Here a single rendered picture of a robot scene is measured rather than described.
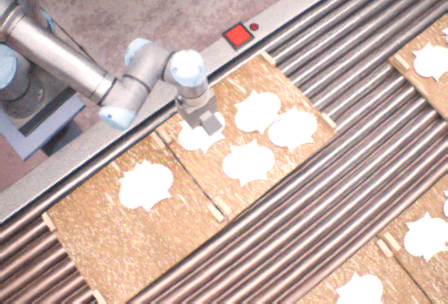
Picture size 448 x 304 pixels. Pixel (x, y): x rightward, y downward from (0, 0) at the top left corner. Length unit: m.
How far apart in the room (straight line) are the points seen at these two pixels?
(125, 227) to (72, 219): 0.16
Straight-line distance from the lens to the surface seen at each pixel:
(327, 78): 1.58
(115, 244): 1.43
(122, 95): 1.11
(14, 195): 1.59
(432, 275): 1.47
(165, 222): 1.41
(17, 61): 1.50
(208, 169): 1.44
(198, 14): 2.82
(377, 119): 1.55
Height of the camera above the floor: 2.30
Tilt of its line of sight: 69 degrees down
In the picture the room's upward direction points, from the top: 6 degrees counter-clockwise
